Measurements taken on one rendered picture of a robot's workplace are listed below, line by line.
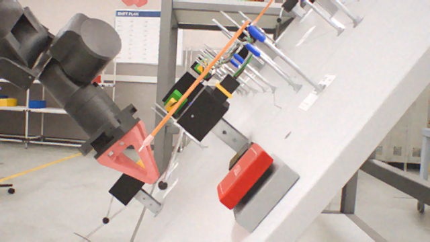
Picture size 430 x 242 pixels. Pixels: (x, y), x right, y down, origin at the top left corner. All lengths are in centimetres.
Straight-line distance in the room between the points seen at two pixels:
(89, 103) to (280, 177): 34
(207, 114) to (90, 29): 18
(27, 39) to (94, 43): 10
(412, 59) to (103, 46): 36
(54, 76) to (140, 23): 785
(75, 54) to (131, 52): 788
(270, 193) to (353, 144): 7
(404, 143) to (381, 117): 757
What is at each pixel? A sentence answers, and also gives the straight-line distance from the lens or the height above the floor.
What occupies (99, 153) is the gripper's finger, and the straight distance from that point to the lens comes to 63.
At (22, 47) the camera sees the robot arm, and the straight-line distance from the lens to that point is 62.
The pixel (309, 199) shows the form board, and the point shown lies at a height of 111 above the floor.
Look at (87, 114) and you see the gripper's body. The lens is 63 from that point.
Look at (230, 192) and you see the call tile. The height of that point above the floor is 110.
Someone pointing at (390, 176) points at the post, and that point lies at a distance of 123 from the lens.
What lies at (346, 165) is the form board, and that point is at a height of 113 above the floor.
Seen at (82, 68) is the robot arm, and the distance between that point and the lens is 60.
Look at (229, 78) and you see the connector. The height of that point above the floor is 119.
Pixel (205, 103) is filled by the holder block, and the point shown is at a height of 115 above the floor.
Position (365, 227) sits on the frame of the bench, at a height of 80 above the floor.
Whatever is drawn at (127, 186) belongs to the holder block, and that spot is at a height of 98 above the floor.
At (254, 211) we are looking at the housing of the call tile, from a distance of 36.
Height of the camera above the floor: 118
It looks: 4 degrees down
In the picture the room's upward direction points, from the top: 3 degrees clockwise
